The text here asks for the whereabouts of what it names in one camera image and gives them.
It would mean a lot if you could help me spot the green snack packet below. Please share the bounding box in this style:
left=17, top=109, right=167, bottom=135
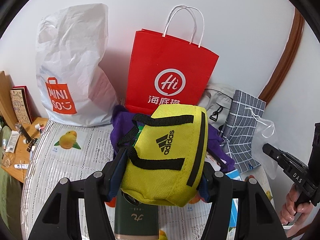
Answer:
left=130, top=126, right=144, bottom=146

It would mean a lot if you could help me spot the person's right hand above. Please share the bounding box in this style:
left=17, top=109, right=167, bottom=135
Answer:
left=279, top=184, right=314, bottom=226

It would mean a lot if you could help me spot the blue tissue pack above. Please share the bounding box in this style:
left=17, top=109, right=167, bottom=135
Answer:
left=224, top=169, right=243, bottom=228

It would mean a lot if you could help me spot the dark green rectangular box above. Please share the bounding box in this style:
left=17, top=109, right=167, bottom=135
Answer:
left=114, top=191, right=159, bottom=239

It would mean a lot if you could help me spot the purple towel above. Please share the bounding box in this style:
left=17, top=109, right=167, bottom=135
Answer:
left=110, top=105, right=235, bottom=173

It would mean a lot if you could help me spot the fruit print tablecloth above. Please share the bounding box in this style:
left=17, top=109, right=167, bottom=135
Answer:
left=21, top=119, right=277, bottom=240

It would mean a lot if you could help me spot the blue grid plaid cushion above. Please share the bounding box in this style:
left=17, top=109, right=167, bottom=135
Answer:
left=221, top=90, right=266, bottom=174

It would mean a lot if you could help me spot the beige canvas backpack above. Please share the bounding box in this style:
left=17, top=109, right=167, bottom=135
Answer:
left=198, top=83, right=236, bottom=130

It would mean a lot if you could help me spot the white cream tube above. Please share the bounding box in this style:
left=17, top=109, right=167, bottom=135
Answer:
left=14, top=164, right=29, bottom=170

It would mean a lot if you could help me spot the white Miniso plastic bag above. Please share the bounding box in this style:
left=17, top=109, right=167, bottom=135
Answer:
left=35, top=3, right=119, bottom=127

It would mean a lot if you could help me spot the wooden side table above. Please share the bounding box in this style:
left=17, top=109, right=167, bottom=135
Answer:
left=1, top=117, right=48, bottom=183

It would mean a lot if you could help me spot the patterned notebook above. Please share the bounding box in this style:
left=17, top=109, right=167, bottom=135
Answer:
left=9, top=86, right=33, bottom=125

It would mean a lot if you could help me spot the red Haidilao paper bag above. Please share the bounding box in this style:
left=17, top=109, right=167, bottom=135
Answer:
left=125, top=4, right=220, bottom=117

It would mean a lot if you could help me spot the wooden bed headboard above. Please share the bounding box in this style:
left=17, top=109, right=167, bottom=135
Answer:
left=0, top=71, right=18, bottom=131

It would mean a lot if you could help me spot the brown wooden door frame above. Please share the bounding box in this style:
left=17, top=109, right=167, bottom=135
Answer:
left=259, top=9, right=305, bottom=105

